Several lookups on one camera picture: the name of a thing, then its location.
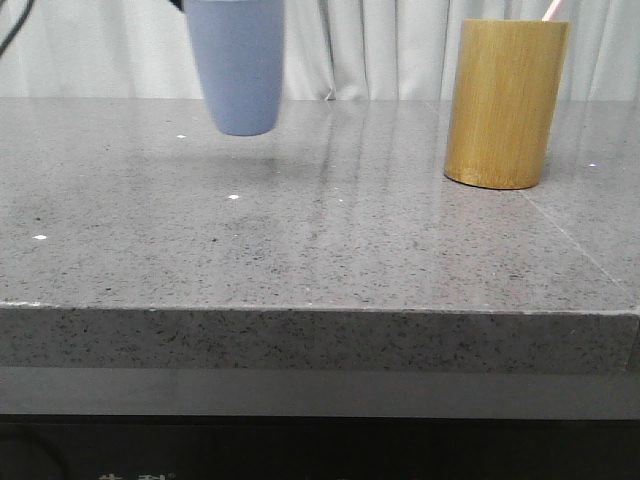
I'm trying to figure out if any pink chopstick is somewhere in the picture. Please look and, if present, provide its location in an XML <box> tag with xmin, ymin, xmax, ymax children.
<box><xmin>541</xmin><ymin>0</ymin><xmax>564</xmax><ymax>22</ymax></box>

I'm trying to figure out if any white curtain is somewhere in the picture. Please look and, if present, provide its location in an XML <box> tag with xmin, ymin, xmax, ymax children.
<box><xmin>1</xmin><ymin>1</ymin><xmax>639</xmax><ymax>101</ymax></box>

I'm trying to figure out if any black cable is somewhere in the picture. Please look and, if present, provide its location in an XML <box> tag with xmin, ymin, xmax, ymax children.
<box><xmin>0</xmin><ymin>0</ymin><xmax>36</xmax><ymax>54</ymax></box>

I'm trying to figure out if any bamboo cylindrical holder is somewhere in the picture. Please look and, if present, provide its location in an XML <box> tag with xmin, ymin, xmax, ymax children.
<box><xmin>444</xmin><ymin>19</ymin><xmax>569</xmax><ymax>190</ymax></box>

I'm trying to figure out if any blue plastic cup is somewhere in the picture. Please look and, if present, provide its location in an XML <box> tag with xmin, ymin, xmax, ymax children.
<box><xmin>183</xmin><ymin>1</ymin><xmax>285</xmax><ymax>136</ymax></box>

